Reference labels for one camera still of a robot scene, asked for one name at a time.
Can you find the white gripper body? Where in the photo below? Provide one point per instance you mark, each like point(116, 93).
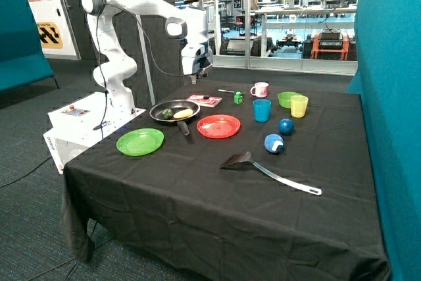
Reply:
point(197, 59)

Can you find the yellow toy corn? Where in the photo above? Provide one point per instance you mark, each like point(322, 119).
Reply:
point(183, 114)

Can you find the green toy pepper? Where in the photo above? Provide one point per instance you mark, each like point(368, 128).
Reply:
point(167, 113)

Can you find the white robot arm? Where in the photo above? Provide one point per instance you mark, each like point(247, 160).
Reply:
point(188, 23)

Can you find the pink book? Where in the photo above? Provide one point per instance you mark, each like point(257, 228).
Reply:
point(205, 100)

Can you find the pen on table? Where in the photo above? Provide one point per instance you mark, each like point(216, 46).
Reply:
point(231, 92)

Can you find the black frying pan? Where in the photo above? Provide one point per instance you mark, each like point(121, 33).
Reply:
point(175, 105)

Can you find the green toy block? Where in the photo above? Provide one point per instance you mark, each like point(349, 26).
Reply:
point(238, 98)

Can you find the red plastic plate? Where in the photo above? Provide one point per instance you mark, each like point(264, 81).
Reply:
point(218, 126)

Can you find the pink and white mug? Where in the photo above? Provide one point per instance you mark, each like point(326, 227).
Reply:
point(260, 89)

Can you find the blue plastic cup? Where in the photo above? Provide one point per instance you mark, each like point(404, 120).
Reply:
point(261, 108)

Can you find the green plastic plate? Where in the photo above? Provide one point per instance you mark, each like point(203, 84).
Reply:
point(140, 142)

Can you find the green plastic bowl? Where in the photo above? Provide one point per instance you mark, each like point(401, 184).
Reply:
point(284, 98)

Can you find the black slotted spatula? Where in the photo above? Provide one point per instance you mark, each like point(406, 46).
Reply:
point(245, 157)

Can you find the blue and white ball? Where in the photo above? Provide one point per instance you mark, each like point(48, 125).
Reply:
point(273, 143)

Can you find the dark blue ball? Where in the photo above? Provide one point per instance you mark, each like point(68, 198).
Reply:
point(286, 126)

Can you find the yellow plastic cup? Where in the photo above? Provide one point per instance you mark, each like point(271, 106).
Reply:
point(298, 105)

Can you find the black tablecloth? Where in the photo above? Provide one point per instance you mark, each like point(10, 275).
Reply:
point(237, 223)

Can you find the white robot controller base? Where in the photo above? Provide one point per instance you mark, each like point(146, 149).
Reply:
point(81, 124)

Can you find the orange mobile robot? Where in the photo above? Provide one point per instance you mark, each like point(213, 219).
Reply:
point(330, 44)

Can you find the yellow black warning sign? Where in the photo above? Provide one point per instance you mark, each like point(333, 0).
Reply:
point(49, 35)

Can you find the teal sofa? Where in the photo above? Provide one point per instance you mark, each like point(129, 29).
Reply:
point(22, 58)

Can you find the teal partition panel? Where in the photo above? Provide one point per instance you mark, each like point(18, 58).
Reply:
point(388, 81)

